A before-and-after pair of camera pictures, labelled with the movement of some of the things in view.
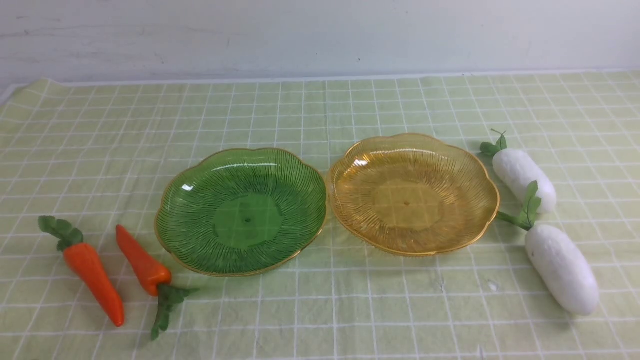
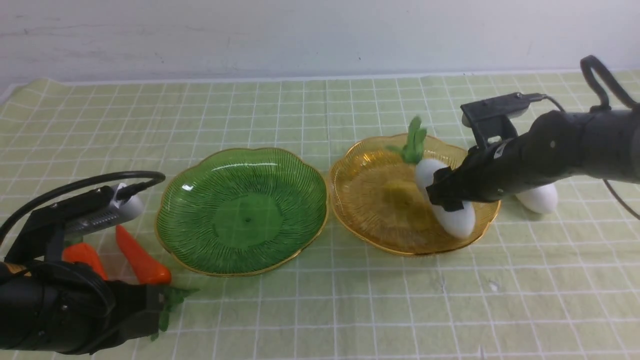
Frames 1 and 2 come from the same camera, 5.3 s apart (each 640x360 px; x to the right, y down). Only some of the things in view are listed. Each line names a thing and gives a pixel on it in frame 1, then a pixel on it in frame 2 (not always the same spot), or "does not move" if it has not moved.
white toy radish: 559,266 → 460,224
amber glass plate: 411,195 does not move
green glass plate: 239,211 does not move
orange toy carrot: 157,278 does not move
